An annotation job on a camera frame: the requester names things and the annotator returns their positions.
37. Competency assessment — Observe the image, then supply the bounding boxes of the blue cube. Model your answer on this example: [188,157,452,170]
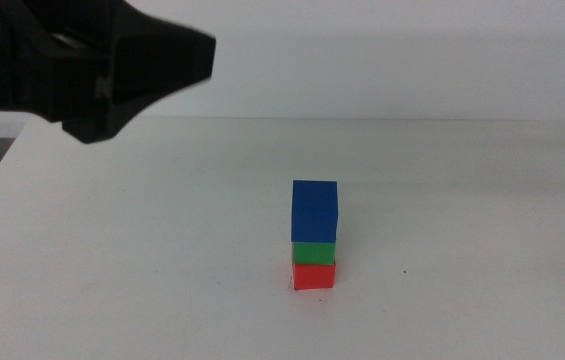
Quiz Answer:
[290,179,339,244]

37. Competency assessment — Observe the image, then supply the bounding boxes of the green cube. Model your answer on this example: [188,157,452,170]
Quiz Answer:
[291,241,337,266]

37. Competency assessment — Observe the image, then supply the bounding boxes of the red cube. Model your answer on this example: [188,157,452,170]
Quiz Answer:
[291,261,337,291]

